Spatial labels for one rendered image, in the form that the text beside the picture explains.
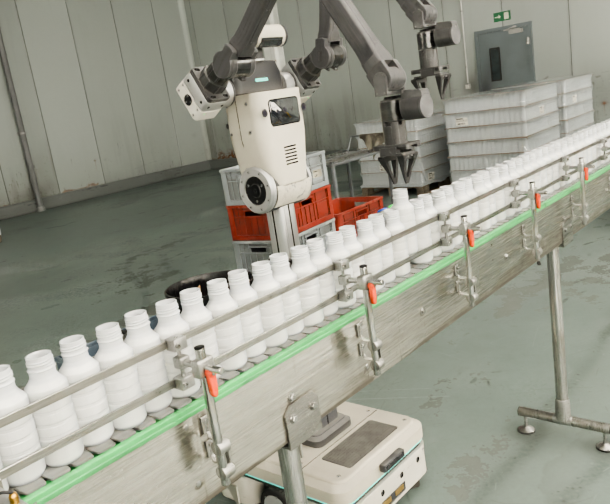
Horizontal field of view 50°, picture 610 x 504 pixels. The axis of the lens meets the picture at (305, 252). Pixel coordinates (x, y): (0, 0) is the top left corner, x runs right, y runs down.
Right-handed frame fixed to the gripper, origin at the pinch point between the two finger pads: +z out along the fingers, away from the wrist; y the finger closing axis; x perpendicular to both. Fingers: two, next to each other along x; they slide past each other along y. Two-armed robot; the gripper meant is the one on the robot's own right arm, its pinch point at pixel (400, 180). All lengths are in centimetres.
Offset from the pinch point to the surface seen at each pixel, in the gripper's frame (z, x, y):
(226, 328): 14, -66, 2
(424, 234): 15.0, 4.3, 2.2
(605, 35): -49, 987, -235
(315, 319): 21.3, -41.9, 2.2
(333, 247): 9.0, -30.6, 0.5
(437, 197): 7.7, 15.9, 0.5
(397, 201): 5.0, -1.7, -0.7
